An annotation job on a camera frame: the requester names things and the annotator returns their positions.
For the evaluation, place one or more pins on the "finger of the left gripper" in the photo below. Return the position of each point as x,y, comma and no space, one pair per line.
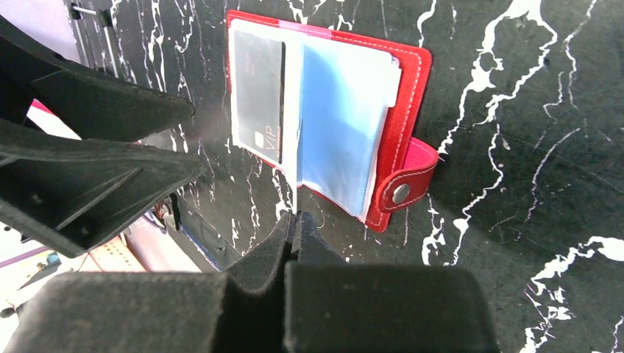
90,102
74,195

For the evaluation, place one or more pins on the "black credit card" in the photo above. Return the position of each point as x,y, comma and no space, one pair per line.
258,80

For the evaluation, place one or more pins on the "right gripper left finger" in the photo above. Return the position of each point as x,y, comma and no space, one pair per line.
239,309

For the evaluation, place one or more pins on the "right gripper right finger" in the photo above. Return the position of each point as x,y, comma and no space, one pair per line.
333,306

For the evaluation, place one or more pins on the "red card holder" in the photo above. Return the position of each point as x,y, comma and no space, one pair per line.
349,110

